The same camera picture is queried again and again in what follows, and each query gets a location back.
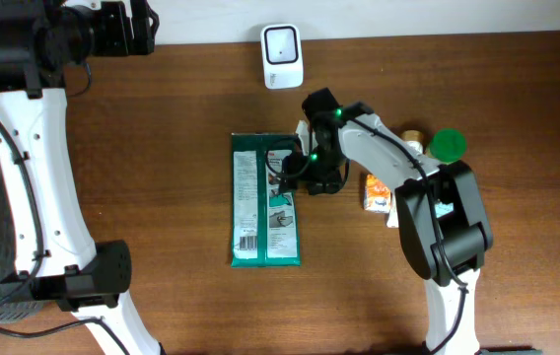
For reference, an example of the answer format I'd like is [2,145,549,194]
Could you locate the orange tissue packet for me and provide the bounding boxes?
[363,174,391,214]

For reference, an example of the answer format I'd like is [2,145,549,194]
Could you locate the green 3M gloves package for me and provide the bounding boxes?
[231,134,302,268]

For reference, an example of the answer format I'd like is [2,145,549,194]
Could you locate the white tube gold cap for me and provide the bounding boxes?
[386,130,424,229]

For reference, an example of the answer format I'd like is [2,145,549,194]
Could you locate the light green wipes packet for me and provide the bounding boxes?
[434,201,455,219]

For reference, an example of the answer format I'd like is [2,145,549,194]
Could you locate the green lid jar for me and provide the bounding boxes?
[426,128,467,164]

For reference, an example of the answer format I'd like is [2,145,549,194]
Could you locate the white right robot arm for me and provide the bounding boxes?
[277,88,494,354]

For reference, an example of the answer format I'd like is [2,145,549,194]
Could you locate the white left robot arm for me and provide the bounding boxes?
[0,0,163,354]

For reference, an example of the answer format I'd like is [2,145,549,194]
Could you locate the white barcode scanner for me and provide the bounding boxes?
[260,24,304,90]

